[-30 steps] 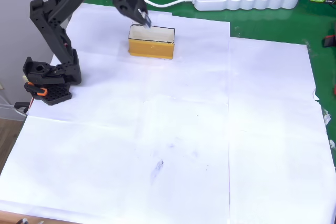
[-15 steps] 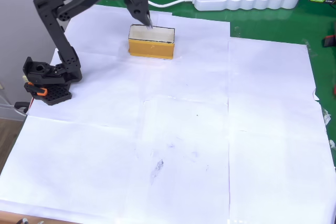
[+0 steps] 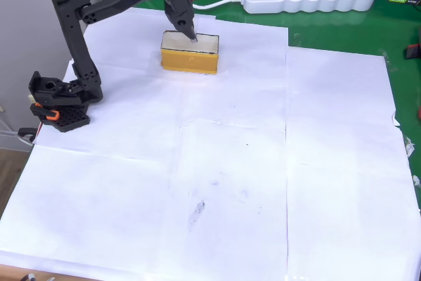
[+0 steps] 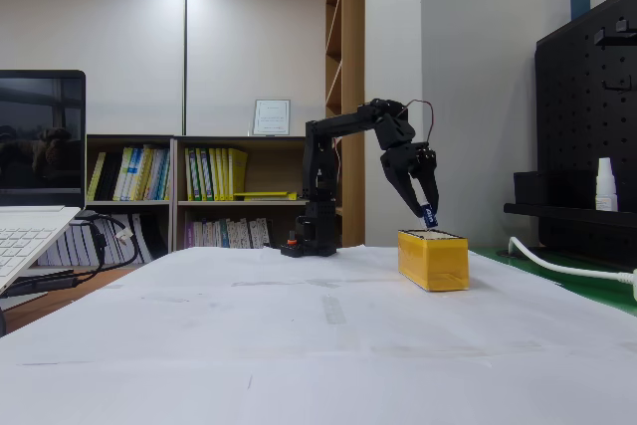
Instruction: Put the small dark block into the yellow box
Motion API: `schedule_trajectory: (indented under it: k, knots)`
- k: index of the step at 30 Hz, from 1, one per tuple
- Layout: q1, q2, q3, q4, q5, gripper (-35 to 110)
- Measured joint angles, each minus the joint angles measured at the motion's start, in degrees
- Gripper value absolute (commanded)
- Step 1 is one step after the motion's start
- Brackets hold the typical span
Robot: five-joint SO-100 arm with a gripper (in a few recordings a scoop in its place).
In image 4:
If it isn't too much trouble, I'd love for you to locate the framed white certificate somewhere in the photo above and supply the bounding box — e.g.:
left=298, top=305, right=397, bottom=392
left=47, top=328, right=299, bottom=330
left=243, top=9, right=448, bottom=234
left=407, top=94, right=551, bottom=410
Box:
left=252, top=99, right=293, bottom=137

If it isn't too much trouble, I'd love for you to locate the yellow rectangular box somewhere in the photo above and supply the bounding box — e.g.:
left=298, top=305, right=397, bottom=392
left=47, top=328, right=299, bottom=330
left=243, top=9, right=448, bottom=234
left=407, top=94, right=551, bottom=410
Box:
left=397, top=228, right=470, bottom=293

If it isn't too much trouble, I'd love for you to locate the white paper sheet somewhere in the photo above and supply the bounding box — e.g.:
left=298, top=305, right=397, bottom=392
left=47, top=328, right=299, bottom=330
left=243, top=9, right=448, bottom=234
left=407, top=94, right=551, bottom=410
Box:
left=0, top=245, right=344, bottom=367
left=233, top=244, right=637, bottom=359
left=0, top=339, right=637, bottom=425

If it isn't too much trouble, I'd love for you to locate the low wooden bookshelf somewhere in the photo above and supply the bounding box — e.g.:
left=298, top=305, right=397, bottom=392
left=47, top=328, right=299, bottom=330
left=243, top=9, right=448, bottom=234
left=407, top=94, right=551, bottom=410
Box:
left=170, top=134, right=319, bottom=253
left=85, top=133, right=176, bottom=267

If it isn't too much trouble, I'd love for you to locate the thin yellow leaning book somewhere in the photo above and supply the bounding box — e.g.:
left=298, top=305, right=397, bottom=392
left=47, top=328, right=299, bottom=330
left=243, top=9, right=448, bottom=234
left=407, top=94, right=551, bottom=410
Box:
left=87, top=151, right=107, bottom=201

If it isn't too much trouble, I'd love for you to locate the tall wooden bookshelf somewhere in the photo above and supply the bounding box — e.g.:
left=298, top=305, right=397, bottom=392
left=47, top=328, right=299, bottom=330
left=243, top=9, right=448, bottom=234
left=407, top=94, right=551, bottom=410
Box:
left=324, top=0, right=367, bottom=249

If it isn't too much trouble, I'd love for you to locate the black pegboard organizer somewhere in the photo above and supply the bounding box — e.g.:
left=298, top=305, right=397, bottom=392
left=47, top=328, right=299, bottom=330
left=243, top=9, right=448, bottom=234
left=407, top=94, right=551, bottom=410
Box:
left=503, top=0, right=637, bottom=270

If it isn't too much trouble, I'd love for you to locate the white power strip cable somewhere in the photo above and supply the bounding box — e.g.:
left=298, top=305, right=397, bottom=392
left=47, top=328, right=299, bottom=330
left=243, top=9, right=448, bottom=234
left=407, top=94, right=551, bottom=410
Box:
left=508, top=236, right=637, bottom=283

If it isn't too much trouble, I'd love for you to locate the red white servo cable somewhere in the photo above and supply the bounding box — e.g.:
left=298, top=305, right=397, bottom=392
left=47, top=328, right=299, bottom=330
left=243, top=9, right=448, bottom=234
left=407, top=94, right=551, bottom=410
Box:
left=399, top=99, right=436, bottom=143

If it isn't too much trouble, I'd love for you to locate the black laptop cable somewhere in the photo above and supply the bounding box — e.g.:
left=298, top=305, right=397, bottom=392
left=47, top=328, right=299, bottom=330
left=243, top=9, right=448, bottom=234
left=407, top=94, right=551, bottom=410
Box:
left=74, top=212, right=143, bottom=292

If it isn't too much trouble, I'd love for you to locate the white laptop with dark screen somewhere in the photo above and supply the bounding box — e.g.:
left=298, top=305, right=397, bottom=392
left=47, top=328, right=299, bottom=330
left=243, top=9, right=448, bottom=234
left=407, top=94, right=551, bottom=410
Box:
left=0, top=70, right=87, bottom=297

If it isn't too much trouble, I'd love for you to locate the white dropper bottle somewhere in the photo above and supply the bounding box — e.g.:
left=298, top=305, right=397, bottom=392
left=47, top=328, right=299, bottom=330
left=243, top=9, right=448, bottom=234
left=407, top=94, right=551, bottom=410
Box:
left=594, top=157, right=620, bottom=213

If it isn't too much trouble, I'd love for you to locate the flat lying yellow binder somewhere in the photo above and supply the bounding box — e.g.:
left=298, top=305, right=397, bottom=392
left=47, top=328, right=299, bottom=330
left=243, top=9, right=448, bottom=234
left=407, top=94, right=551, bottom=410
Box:
left=233, top=190, right=300, bottom=202

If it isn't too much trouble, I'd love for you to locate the black clamp with orange knob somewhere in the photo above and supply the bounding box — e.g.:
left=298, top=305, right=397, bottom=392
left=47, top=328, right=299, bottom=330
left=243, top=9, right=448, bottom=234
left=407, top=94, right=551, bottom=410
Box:
left=280, top=230, right=304, bottom=259

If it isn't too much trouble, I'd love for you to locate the green desk mat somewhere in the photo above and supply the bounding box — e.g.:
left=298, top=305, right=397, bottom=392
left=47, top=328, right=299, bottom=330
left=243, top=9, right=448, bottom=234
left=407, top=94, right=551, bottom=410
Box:
left=467, top=244, right=637, bottom=319

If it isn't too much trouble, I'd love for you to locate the wide yellow upright binder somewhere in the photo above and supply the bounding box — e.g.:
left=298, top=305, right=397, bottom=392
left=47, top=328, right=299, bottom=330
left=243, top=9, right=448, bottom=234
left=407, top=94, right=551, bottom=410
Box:
left=227, top=147, right=249, bottom=201

